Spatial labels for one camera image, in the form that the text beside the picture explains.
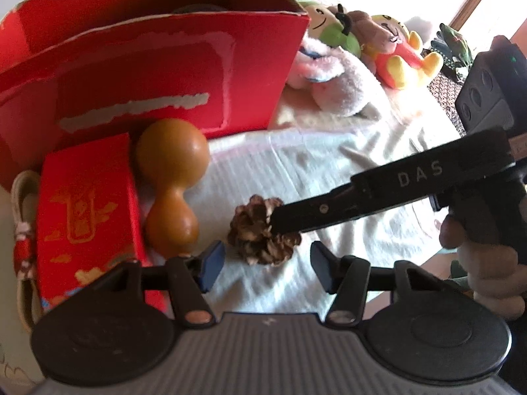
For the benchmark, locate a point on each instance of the person's right hand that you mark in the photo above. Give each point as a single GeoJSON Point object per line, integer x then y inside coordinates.
{"type": "Point", "coordinates": [490, 273]}

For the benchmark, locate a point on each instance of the pink white plush toy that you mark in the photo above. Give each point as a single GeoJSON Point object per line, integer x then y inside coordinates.
{"type": "Point", "coordinates": [341, 78]}

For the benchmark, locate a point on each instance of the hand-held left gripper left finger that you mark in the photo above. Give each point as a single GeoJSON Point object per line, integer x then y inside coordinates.
{"type": "Point", "coordinates": [212, 265]}

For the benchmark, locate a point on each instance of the red yellow plush doll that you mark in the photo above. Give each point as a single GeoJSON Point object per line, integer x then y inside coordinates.
{"type": "Point", "coordinates": [395, 49]}

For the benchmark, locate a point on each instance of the green dinosaur toy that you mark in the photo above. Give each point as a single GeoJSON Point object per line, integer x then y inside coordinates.
{"type": "Point", "coordinates": [455, 47]}

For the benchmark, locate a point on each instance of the dark patterned cloth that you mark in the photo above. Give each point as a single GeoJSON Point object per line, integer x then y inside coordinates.
{"type": "Point", "coordinates": [446, 98]}

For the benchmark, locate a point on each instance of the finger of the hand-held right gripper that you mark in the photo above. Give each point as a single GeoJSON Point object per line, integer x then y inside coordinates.
{"type": "Point", "coordinates": [300, 214]}

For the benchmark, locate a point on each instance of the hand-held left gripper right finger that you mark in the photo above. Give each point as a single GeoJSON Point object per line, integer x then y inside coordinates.
{"type": "Point", "coordinates": [323, 267]}

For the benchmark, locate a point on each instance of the green beige plush toy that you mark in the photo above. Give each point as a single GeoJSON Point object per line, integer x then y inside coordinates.
{"type": "Point", "coordinates": [335, 33]}

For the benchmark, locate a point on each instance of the pine cone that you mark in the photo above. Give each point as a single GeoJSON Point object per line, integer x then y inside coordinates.
{"type": "Point", "coordinates": [253, 234]}

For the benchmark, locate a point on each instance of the large red cardboard box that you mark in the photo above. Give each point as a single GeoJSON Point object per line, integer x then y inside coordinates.
{"type": "Point", "coordinates": [144, 61]}

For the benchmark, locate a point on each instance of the brown gourd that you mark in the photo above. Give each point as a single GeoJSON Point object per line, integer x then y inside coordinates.
{"type": "Point", "coordinates": [173, 173]}

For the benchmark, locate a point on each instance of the small red gold-print box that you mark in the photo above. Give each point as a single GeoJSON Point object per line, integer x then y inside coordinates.
{"type": "Point", "coordinates": [84, 218]}

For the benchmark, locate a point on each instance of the white blanket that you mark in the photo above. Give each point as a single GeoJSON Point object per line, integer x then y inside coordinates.
{"type": "Point", "coordinates": [313, 160]}

